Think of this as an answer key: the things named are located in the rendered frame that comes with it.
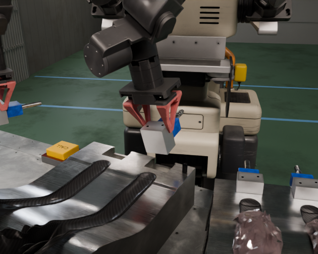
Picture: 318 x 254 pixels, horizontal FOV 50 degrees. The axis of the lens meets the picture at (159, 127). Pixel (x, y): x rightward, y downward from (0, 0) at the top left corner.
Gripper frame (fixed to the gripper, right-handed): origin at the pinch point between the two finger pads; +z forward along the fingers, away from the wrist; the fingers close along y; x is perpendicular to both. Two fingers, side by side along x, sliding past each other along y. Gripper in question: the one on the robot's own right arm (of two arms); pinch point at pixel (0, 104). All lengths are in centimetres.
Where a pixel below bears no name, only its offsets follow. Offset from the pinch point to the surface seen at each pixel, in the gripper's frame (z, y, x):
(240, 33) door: 69, -406, 593
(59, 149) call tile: 11.3, 11.3, 9.6
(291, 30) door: 61, -329, 664
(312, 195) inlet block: 9, 64, 37
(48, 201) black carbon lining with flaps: 6.7, 38.4, -3.5
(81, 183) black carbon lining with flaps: 7.2, 36.0, 4.0
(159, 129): -2.8, 42.8, 17.8
